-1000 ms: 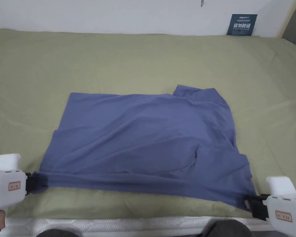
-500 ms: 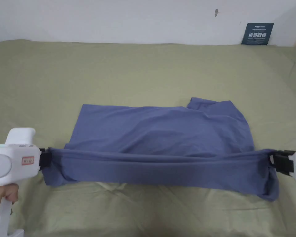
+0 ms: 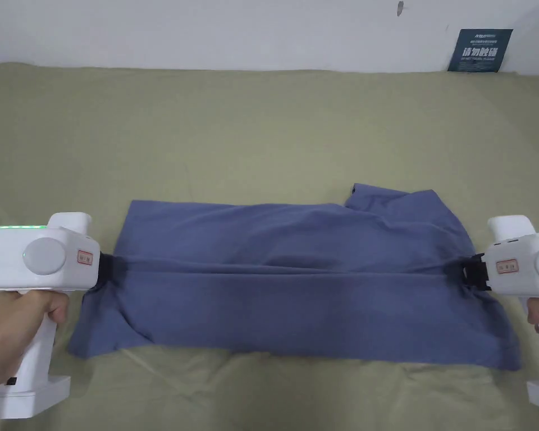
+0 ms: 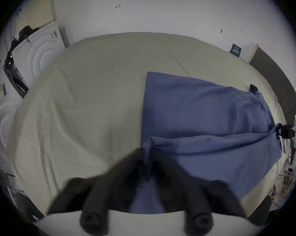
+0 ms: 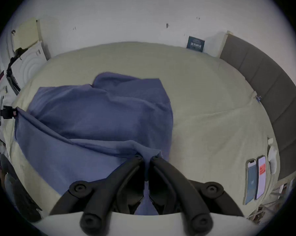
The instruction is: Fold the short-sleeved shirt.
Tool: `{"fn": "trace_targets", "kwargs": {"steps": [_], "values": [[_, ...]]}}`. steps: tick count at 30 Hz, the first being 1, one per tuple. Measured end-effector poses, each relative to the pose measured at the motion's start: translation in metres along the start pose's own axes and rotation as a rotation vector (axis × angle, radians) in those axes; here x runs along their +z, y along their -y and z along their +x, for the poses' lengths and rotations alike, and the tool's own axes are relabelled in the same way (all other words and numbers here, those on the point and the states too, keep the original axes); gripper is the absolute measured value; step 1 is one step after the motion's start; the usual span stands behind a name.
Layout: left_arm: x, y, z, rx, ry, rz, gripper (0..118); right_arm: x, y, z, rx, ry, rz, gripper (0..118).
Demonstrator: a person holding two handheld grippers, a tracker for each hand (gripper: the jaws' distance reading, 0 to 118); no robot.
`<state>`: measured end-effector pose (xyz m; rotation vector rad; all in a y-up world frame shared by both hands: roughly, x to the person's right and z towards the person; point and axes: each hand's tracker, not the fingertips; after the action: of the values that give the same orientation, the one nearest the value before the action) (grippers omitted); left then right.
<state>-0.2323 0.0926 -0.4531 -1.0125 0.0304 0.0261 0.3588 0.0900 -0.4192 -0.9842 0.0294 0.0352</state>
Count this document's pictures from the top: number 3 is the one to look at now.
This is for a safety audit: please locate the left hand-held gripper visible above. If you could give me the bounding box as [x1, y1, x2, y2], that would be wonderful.
[0, 212, 127, 412]

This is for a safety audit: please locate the bed with pale green sheet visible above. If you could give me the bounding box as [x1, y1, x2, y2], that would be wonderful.
[0, 62, 539, 431]

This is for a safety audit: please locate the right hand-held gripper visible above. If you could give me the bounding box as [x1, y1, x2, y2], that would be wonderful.
[449, 215, 539, 410]

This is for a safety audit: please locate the person's left hand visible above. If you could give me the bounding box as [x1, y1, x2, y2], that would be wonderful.
[0, 288, 71, 396]

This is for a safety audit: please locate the blue shirt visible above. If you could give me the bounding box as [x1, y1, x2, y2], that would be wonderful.
[67, 182, 522, 372]

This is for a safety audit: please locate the dark teal sign card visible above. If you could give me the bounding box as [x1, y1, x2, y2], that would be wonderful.
[446, 29, 514, 74]

